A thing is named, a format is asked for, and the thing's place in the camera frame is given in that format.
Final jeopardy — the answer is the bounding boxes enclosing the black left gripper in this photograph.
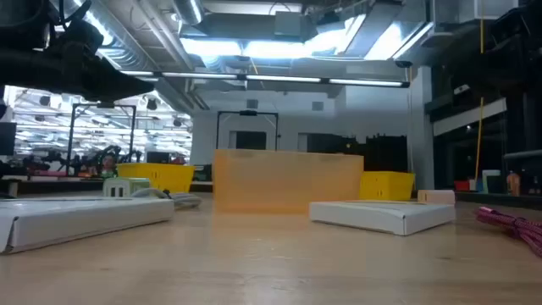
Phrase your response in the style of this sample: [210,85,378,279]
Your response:
[0,16,156,103]

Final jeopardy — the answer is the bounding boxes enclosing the green white charger plug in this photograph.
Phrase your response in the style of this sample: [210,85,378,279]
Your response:
[102,176,152,198]

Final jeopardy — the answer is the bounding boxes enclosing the orange plastic sheet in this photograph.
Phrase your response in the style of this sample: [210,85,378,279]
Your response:
[213,148,365,215]

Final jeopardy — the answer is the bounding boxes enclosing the pink rectangular block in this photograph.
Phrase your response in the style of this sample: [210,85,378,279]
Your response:
[417,189,456,207]

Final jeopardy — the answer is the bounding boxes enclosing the pink braided cable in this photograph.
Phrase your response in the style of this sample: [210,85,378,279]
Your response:
[474,206,542,259]

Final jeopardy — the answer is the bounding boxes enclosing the yellow plastic mesh basket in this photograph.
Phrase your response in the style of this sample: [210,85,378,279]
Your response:
[116,162,196,194]
[358,170,417,202]

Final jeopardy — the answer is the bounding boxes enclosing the dark background monitor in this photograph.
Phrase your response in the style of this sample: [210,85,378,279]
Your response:
[0,121,18,157]

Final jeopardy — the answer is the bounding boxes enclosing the long ceiling light strip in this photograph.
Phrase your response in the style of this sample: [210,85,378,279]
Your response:
[119,69,412,89]

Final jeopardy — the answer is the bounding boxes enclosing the orange bottle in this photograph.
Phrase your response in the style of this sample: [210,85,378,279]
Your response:
[506,170,522,197]

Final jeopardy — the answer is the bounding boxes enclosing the silver ventilation duct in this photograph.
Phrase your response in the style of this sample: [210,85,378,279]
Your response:
[50,0,196,73]

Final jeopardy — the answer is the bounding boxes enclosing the black background frame stand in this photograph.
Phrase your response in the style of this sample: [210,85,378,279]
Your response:
[66,103,138,177]
[216,110,280,152]

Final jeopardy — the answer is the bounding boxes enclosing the grey blue cable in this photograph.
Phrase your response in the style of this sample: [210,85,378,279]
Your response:
[130,187,204,211]

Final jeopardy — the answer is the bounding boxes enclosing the yellow hanging cord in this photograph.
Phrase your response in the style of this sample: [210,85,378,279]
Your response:
[473,0,486,182]

